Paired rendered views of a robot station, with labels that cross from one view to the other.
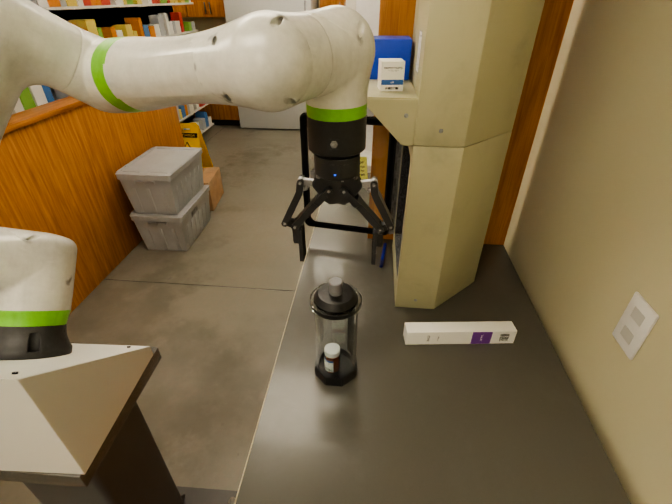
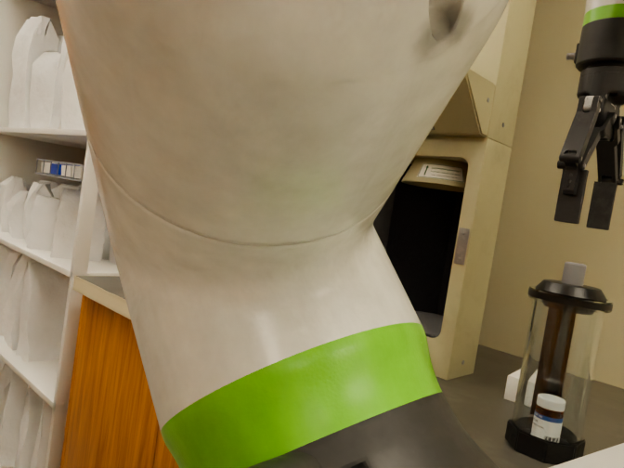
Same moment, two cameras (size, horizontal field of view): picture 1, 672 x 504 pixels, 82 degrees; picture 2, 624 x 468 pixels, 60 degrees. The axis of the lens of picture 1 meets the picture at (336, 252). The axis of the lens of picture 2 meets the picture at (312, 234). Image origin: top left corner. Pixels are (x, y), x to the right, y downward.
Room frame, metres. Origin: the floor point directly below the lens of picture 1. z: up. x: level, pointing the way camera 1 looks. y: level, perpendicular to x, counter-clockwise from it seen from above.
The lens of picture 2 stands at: (0.44, 0.83, 1.23)
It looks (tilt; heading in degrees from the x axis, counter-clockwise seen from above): 3 degrees down; 308
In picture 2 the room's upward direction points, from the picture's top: 9 degrees clockwise
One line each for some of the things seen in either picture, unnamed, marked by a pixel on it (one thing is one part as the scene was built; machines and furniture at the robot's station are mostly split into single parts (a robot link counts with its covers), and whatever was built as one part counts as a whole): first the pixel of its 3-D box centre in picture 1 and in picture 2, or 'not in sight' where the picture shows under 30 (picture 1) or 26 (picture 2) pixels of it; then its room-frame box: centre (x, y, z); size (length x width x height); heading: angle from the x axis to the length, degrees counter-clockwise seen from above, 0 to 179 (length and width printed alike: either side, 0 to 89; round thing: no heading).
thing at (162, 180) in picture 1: (167, 179); not in sight; (2.80, 1.32, 0.49); 0.60 x 0.42 x 0.33; 174
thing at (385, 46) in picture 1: (389, 57); not in sight; (1.09, -0.14, 1.56); 0.10 x 0.10 x 0.09; 84
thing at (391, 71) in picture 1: (390, 74); not in sight; (0.93, -0.12, 1.54); 0.05 x 0.05 x 0.06; 3
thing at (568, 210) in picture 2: (302, 242); (570, 196); (0.61, 0.06, 1.30); 0.03 x 0.01 x 0.07; 175
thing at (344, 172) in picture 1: (337, 177); (604, 105); (0.61, 0.00, 1.43); 0.08 x 0.07 x 0.09; 85
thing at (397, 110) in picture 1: (387, 104); (404, 105); (1.00, -0.13, 1.46); 0.32 x 0.11 x 0.10; 174
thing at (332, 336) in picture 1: (335, 334); (556, 368); (0.61, 0.00, 1.06); 0.11 x 0.11 x 0.21
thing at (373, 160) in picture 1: (346, 177); not in sight; (1.18, -0.04, 1.19); 0.30 x 0.01 x 0.40; 76
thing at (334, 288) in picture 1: (335, 293); (571, 286); (0.61, 0.00, 1.18); 0.09 x 0.09 x 0.07
